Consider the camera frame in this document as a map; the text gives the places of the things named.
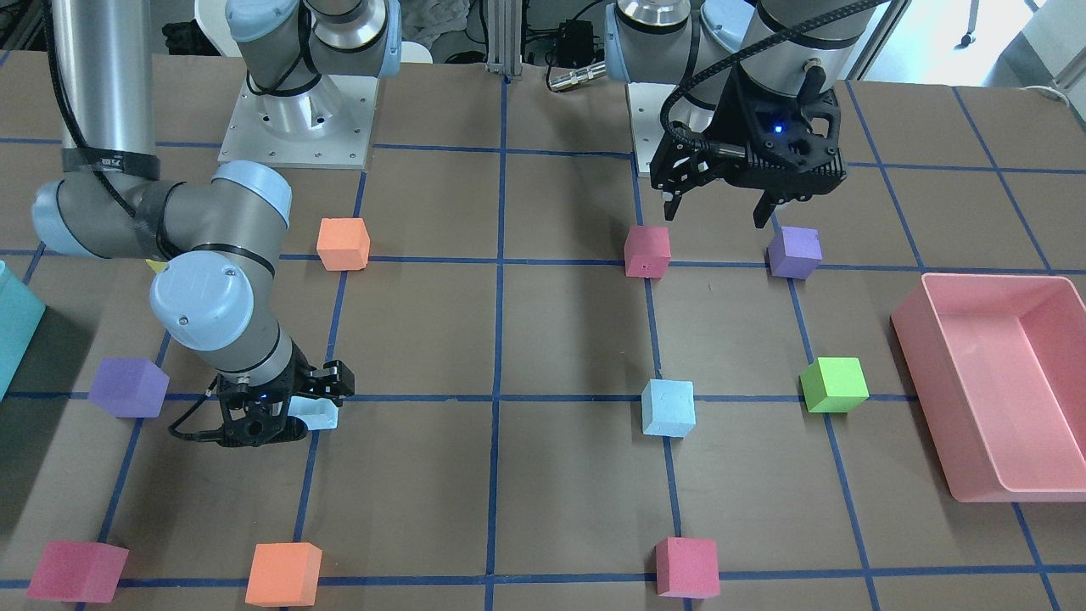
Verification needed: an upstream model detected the black power adapter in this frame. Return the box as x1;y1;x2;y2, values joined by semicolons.
551;20;596;69

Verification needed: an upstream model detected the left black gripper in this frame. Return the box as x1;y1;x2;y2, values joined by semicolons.
649;64;847;228

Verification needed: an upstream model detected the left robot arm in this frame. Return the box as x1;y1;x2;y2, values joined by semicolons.
604;1;877;228

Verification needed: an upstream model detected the light blue block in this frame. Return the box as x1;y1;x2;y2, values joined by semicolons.
641;379;696;438
288;395;340;432

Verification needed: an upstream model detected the red block far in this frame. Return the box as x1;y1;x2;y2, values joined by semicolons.
25;540;129;603
654;536;721;600

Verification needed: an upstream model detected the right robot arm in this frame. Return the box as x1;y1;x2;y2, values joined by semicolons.
31;1;403;447

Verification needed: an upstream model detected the red block near base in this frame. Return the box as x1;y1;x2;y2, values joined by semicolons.
624;225;672;279

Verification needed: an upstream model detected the purple block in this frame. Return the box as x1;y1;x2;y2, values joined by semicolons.
87;357;171;418
767;226;823;281

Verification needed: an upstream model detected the cyan plastic bin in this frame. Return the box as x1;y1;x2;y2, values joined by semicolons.
1;260;46;400

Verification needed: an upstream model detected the pink plastic bin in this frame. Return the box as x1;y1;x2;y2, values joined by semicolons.
892;273;1085;502

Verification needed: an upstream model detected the aluminium frame post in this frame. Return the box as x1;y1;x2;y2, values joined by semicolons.
484;1;523;82

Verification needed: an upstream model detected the orange block near base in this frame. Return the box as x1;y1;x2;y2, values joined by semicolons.
316;217;370;272

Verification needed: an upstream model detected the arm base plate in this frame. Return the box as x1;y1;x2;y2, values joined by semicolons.
217;75;379;171
627;82;714;178

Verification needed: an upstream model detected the orange block far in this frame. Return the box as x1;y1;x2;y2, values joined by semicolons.
245;542;323;608

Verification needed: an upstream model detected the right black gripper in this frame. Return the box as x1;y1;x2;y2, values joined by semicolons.
215;345;355;448

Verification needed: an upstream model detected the green block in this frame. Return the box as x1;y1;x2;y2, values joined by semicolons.
799;356;870;413

